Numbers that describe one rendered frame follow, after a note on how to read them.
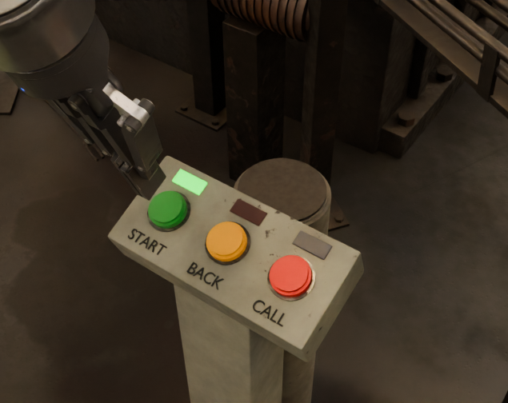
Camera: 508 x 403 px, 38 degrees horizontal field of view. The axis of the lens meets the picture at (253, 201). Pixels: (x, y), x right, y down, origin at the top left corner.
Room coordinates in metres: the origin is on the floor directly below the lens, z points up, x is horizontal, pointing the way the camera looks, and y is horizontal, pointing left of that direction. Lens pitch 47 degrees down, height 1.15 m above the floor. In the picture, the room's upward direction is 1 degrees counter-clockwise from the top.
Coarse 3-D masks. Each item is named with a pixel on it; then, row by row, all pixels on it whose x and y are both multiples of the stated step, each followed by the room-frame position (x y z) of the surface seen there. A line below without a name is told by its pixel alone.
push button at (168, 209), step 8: (168, 192) 0.52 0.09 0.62; (176, 192) 0.52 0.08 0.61; (152, 200) 0.52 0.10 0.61; (160, 200) 0.52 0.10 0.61; (168, 200) 0.51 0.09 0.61; (176, 200) 0.51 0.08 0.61; (184, 200) 0.51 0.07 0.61; (152, 208) 0.51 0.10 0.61; (160, 208) 0.51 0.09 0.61; (168, 208) 0.51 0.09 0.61; (176, 208) 0.50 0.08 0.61; (184, 208) 0.51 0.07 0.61; (152, 216) 0.50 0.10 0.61; (160, 216) 0.50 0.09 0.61; (168, 216) 0.50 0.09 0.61; (176, 216) 0.50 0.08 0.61; (184, 216) 0.50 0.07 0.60; (160, 224) 0.49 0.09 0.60; (168, 224) 0.49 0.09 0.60; (176, 224) 0.49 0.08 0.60
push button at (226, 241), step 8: (224, 224) 0.48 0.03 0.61; (232, 224) 0.48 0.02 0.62; (216, 232) 0.47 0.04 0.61; (224, 232) 0.47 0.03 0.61; (232, 232) 0.47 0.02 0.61; (240, 232) 0.47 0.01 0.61; (208, 240) 0.47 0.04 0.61; (216, 240) 0.46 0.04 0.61; (224, 240) 0.46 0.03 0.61; (232, 240) 0.46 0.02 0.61; (240, 240) 0.46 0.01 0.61; (208, 248) 0.46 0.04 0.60; (216, 248) 0.46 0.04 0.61; (224, 248) 0.45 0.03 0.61; (232, 248) 0.45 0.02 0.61; (240, 248) 0.45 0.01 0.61; (216, 256) 0.45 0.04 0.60; (224, 256) 0.45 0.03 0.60; (232, 256) 0.45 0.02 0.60
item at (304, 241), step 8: (304, 232) 0.47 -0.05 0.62; (296, 240) 0.46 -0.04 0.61; (304, 240) 0.46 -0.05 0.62; (312, 240) 0.46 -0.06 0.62; (320, 240) 0.45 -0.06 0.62; (304, 248) 0.45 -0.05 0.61; (312, 248) 0.45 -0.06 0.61; (320, 248) 0.45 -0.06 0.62; (328, 248) 0.45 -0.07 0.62; (320, 256) 0.44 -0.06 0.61
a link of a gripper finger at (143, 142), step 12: (144, 108) 0.42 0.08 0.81; (132, 120) 0.41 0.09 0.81; (132, 132) 0.41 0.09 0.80; (144, 132) 0.43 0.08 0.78; (156, 132) 0.45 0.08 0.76; (132, 144) 0.43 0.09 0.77; (144, 144) 0.43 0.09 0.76; (156, 144) 0.45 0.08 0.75; (132, 156) 0.44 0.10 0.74; (144, 156) 0.44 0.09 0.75; (144, 168) 0.44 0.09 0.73
